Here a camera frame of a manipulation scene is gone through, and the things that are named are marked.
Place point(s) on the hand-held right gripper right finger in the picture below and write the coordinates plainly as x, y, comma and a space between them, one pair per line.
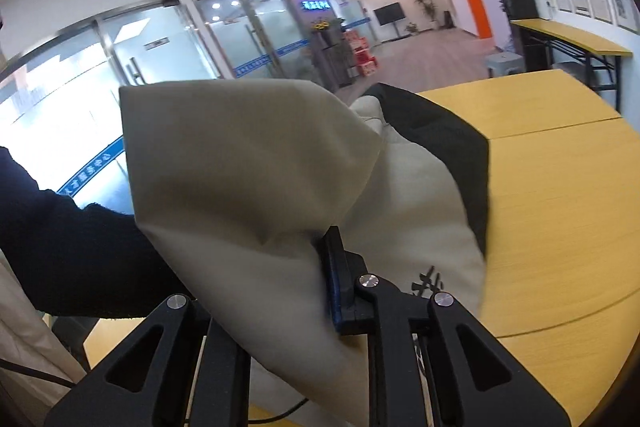
340, 287

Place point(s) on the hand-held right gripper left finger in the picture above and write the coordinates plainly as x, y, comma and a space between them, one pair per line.
220, 357

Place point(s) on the beige garment with black lining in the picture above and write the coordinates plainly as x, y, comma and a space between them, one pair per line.
280, 187

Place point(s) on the beige trousers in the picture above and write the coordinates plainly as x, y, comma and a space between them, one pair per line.
25, 357

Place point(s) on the yellow wooden table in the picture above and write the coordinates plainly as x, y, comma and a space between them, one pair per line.
550, 207

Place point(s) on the stack of red boxes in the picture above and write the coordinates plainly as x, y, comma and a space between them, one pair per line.
361, 52

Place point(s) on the sunflower bouquet on stand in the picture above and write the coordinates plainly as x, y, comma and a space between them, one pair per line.
325, 27

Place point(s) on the grey plastic stool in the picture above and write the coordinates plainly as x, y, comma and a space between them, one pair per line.
504, 64

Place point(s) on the tall potted plant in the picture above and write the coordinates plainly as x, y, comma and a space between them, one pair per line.
428, 2

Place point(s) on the glass door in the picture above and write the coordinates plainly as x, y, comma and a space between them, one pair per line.
150, 52

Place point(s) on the yellow folding side table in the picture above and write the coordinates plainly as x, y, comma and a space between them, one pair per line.
565, 36

